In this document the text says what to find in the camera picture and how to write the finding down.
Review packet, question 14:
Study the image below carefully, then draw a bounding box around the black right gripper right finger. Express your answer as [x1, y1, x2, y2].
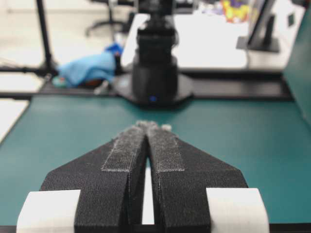
[147, 125, 269, 233]

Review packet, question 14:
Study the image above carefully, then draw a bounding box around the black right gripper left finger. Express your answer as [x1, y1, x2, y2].
[17, 126, 147, 233]

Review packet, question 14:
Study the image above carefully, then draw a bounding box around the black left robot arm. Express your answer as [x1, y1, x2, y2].
[114, 0, 193, 106]

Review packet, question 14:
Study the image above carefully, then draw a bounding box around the blue cloth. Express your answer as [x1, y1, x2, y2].
[52, 43, 123, 88]

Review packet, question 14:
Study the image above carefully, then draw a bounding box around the black monitor stand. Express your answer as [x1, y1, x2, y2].
[236, 0, 280, 53]

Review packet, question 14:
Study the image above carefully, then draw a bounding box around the colourful bag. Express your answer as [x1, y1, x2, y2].
[221, 0, 249, 23]

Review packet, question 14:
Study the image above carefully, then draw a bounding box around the black office chair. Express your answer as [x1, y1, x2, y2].
[85, 0, 135, 41]

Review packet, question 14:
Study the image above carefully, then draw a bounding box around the black metal frame pole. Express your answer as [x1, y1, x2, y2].
[0, 0, 58, 77]

